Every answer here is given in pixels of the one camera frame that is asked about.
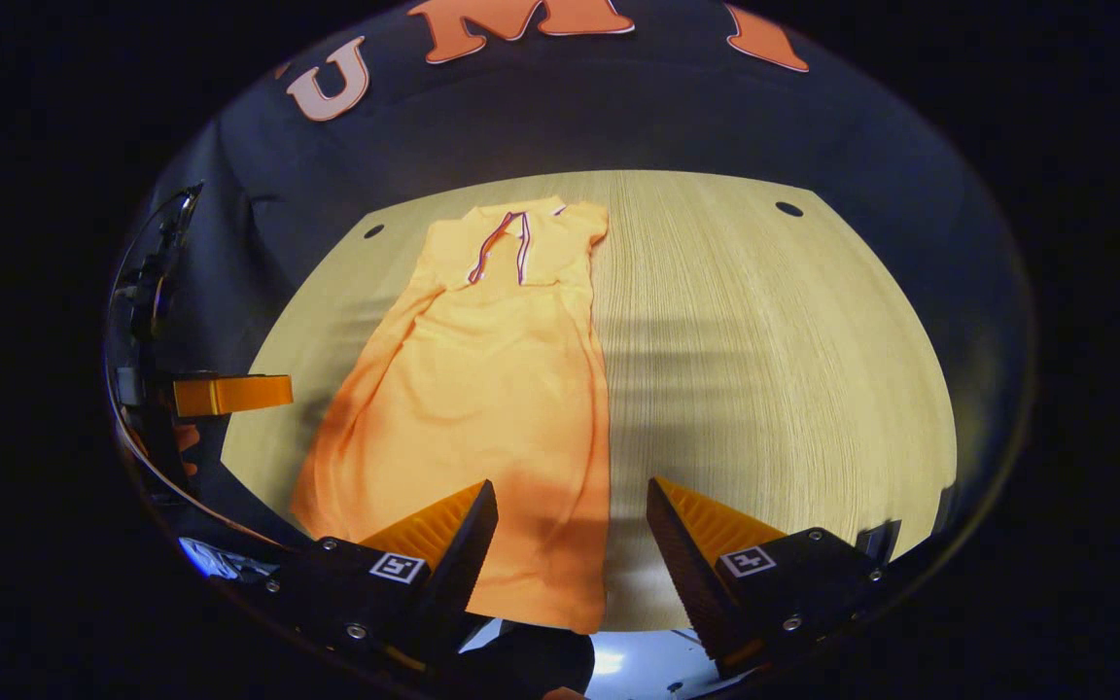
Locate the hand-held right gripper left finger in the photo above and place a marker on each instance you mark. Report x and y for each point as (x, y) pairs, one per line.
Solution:
(463, 564)

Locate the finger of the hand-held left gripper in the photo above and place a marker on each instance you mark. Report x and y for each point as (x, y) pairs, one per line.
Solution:
(229, 394)

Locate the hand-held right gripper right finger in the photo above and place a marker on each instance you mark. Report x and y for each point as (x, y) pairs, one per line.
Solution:
(686, 583)

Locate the bluish shiny object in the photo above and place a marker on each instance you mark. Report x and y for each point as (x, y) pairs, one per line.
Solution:
(215, 562)

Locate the orange T-shirt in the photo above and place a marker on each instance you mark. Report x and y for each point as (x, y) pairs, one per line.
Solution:
(482, 389)

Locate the person's dark clothing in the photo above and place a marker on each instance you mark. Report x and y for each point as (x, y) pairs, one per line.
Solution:
(531, 666)

